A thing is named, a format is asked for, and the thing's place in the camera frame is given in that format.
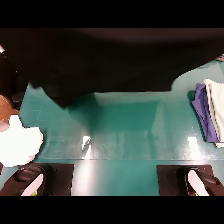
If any cream white garment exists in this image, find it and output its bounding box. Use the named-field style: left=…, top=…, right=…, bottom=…
left=202, top=78, right=224, bottom=149

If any brown garment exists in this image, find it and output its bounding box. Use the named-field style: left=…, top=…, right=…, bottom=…
left=0, top=94, right=20, bottom=124

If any black garment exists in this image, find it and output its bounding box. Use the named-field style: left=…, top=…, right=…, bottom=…
left=0, top=28, right=224, bottom=109

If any purple garment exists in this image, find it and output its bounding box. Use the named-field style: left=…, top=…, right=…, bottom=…
left=191, top=82, right=219, bottom=144

